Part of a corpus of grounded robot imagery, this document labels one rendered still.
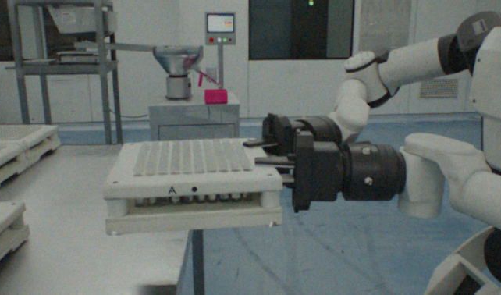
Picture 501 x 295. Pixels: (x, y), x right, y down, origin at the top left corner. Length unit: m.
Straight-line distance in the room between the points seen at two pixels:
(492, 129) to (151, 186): 0.63
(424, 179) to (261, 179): 0.25
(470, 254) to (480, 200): 0.43
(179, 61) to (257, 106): 2.92
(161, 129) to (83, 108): 3.07
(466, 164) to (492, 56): 0.31
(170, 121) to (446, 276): 2.44
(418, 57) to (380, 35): 5.27
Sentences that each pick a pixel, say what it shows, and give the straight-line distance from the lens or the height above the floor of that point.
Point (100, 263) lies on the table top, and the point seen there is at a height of 0.89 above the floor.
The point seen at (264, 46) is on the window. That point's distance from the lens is 6.02.
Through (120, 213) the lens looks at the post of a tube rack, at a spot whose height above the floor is 1.03.
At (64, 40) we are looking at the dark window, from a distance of 6.14.
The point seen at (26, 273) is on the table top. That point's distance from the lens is 0.86.
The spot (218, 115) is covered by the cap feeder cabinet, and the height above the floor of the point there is 0.68.
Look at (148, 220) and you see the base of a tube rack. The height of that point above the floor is 1.02.
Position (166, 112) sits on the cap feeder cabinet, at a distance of 3.17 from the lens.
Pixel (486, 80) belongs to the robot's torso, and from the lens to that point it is 0.95.
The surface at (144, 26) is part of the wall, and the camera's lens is 5.96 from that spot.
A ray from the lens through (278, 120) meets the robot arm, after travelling 0.81.
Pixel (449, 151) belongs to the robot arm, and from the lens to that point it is 0.68.
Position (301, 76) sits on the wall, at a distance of 6.14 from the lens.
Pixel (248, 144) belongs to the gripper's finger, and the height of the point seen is 1.08.
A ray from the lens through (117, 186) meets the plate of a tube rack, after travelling 0.63.
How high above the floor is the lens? 1.28
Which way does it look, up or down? 15 degrees down
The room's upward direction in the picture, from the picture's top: straight up
